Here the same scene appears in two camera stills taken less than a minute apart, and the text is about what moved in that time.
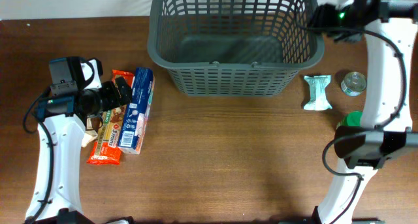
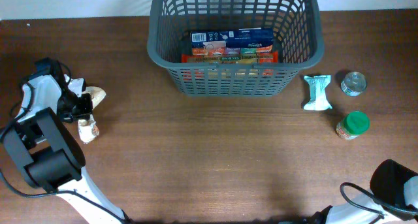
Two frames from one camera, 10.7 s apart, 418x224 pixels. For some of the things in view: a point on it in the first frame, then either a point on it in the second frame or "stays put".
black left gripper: (114, 95) -> (86, 109)
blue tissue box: (130, 136) -> (235, 38)
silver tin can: (353, 83) stays put
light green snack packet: (318, 100) stays put
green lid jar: (353, 118) stays put
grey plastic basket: (232, 42) stays put
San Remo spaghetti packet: (104, 150) -> (234, 58)
